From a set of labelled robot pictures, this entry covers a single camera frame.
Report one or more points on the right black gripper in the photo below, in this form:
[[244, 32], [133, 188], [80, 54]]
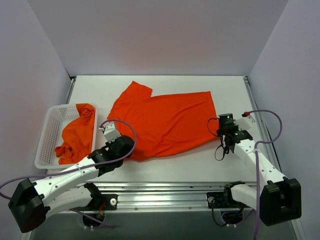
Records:
[[225, 128]]

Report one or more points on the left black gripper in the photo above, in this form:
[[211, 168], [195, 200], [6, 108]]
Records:
[[125, 144]]

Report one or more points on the orange t-shirt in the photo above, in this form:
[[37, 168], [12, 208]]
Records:
[[164, 125], [77, 136]]

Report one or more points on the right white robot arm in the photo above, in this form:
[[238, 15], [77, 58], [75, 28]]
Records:
[[276, 198]]

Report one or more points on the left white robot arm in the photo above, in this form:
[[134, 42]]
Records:
[[34, 201]]

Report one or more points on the orange t-shirt in basket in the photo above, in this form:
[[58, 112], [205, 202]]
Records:
[[77, 136]]

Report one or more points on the white plastic basket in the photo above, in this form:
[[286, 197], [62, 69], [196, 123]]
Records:
[[57, 118]]

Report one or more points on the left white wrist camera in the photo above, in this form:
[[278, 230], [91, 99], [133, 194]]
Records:
[[110, 131]]

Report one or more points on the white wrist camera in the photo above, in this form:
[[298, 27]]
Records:
[[245, 122], [110, 131]]

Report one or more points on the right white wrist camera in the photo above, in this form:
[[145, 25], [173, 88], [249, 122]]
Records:
[[245, 122]]

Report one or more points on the right aluminium side rail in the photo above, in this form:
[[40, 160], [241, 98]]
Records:
[[267, 149]]

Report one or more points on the aluminium side rail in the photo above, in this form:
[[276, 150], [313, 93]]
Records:
[[267, 149], [70, 89]]

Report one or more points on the aluminium front rail frame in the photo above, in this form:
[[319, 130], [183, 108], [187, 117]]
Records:
[[158, 197]]

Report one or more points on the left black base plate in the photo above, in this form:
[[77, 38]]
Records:
[[105, 202]]

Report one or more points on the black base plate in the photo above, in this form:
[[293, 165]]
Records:
[[105, 202], [218, 200]]

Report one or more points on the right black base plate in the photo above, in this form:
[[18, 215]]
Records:
[[218, 200]]

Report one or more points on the left aluminium side rail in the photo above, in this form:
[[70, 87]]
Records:
[[70, 89]]

